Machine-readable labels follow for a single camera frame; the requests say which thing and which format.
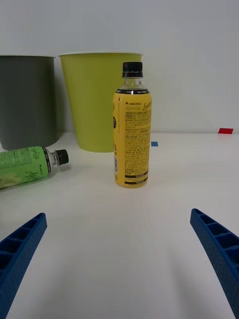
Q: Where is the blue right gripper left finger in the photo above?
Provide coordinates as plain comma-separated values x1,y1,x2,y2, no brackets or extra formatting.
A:
0,212,48,319

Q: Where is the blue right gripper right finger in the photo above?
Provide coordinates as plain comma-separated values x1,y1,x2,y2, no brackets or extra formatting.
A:
190,208,239,319

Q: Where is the yellow label plastic bottle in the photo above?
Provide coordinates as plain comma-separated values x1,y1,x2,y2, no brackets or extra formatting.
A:
112,61,152,189

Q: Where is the green label plastic bottle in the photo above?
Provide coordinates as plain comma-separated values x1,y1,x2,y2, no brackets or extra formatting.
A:
0,146,70,190

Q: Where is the grey plastic waste bin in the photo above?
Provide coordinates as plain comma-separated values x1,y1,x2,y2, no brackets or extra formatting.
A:
0,55,66,152

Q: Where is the yellow-green plastic waste bin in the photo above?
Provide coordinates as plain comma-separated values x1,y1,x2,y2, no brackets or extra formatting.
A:
58,51,144,153

